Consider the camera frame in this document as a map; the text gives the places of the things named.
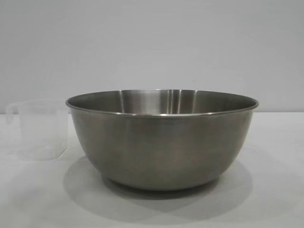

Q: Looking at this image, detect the stainless steel mixing bowl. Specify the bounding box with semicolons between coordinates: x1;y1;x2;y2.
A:
65;89;259;191

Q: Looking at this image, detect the translucent plastic measuring cup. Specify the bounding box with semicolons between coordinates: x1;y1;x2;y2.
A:
4;99;70;159

